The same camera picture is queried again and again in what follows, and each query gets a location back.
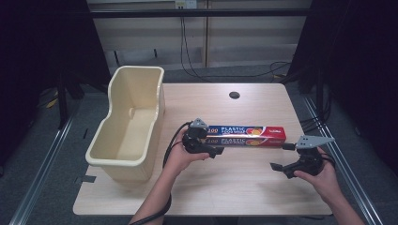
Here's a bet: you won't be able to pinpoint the cream plastic bin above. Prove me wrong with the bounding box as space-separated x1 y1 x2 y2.
84 65 166 184

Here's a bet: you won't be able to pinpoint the metal floor rail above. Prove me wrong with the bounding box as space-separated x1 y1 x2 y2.
302 95 384 225
8 115 75 225

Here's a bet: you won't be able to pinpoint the left hand-held gripper cable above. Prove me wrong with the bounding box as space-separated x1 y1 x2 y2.
127 121 192 225

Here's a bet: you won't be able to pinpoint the black hanging cables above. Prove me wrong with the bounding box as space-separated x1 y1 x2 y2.
179 16 210 83

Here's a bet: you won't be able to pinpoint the dark curtain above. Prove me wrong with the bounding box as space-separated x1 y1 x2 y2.
283 0 398 177
0 0 112 167

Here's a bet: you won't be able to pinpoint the plastic wrap box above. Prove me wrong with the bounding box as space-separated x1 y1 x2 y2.
205 125 287 149

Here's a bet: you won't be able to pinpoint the person's left hand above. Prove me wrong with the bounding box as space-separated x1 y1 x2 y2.
162 135 211 178

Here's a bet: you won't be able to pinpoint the black tape strip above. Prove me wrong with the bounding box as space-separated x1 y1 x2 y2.
74 174 98 185

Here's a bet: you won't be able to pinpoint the black floor cables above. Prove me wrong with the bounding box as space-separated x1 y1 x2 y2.
200 61 294 83

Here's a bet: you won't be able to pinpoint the person's right hand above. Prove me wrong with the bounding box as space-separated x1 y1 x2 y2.
293 146 344 204

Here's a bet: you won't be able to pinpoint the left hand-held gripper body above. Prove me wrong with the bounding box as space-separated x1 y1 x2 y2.
182 117 217 156

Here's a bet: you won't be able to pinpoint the black horizontal bar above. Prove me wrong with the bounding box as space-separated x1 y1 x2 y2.
89 7 312 19

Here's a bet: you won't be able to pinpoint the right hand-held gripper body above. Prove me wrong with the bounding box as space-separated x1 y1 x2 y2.
290 134 335 180

